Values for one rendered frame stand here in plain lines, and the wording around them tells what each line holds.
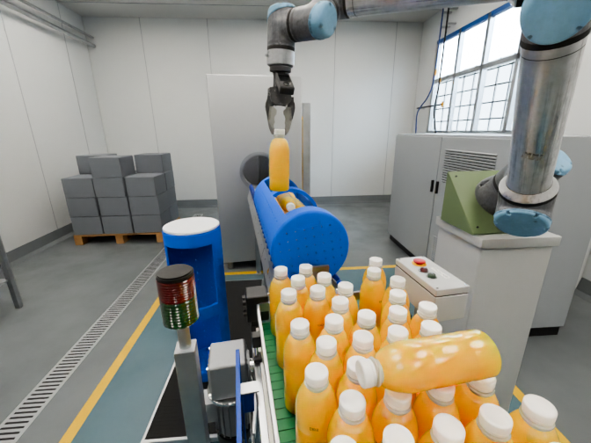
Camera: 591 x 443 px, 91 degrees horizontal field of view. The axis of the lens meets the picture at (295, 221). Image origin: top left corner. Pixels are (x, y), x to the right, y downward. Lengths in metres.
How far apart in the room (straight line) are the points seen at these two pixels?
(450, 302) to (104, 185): 4.33
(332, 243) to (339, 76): 5.41
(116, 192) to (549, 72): 4.40
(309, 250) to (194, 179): 5.43
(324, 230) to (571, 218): 1.93
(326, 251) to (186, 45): 5.70
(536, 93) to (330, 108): 5.42
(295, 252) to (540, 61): 0.80
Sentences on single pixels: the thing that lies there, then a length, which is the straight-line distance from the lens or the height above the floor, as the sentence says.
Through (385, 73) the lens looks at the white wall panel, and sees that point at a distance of 6.55.
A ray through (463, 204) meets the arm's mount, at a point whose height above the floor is 1.20.
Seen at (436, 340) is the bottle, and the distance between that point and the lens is 0.53.
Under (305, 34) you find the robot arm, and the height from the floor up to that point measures 1.76.
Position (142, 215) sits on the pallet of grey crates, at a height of 0.39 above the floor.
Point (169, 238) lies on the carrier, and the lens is 1.53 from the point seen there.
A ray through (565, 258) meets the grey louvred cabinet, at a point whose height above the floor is 0.64.
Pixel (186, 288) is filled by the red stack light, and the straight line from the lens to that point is 0.55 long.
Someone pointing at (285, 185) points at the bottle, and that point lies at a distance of 1.05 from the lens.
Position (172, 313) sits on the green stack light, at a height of 1.19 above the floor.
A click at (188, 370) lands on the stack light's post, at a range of 0.66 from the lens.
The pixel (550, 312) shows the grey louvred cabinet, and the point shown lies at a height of 0.21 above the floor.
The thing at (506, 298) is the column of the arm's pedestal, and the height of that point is 0.83.
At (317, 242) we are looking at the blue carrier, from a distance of 1.03.
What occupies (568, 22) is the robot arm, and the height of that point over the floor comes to 1.68.
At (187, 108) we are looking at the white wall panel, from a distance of 6.29.
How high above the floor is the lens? 1.49
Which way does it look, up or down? 17 degrees down
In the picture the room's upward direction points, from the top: 1 degrees counter-clockwise
